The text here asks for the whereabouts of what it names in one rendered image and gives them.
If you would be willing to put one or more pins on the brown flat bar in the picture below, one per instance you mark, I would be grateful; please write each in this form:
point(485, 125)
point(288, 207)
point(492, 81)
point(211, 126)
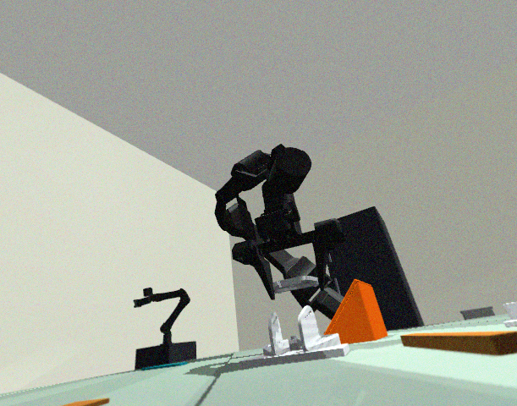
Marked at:
point(493, 343)

